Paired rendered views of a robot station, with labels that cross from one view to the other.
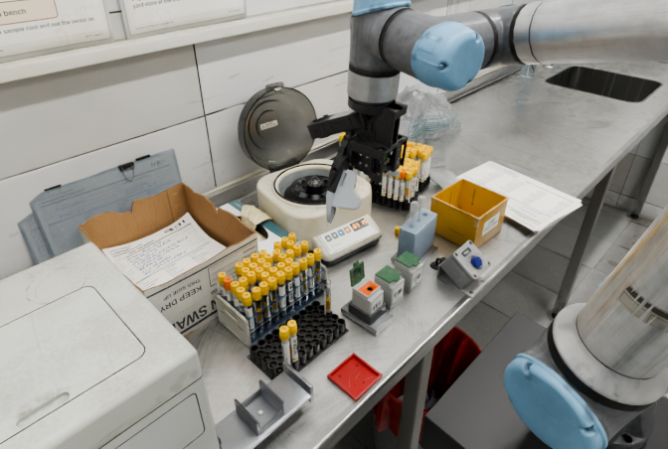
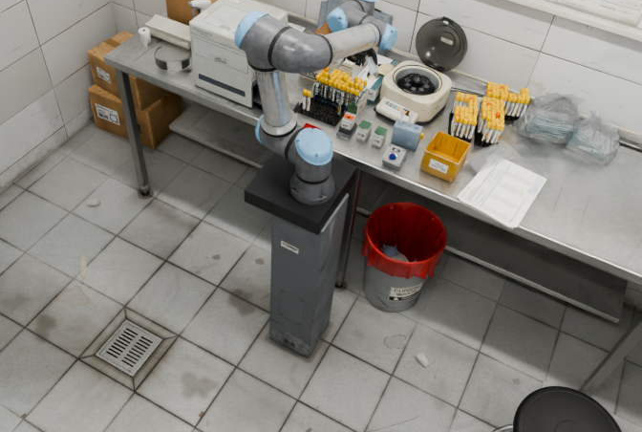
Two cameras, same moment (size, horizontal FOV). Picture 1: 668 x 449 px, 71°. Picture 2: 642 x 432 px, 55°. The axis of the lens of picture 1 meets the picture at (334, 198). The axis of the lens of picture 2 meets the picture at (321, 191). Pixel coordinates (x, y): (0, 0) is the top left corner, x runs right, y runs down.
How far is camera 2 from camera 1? 1.95 m
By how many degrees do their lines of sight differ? 53
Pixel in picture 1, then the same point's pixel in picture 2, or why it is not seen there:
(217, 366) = (299, 93)
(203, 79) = not seen: outside the picture
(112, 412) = (228, 39)
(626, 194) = not seen: outside the picture
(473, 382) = not seen: hidden behind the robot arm
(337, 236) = (391, 106)
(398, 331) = (342, 142)
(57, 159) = not seen: outside the picture
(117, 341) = not seen: hidden behind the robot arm
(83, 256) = (278, 13)
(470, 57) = (336, 24)
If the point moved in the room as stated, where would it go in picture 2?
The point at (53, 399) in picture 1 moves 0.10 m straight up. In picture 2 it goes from (227, 29) to (226, 4)
